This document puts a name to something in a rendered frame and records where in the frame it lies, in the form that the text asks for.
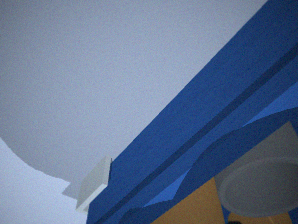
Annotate blue tray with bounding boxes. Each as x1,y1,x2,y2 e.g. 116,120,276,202
86,0,298,224

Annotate grey metal bushing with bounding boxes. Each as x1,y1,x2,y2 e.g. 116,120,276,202
214,121,298,218

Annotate bronze bushing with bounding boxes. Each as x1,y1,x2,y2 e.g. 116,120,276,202
151,177,225,224
228,212,292,224

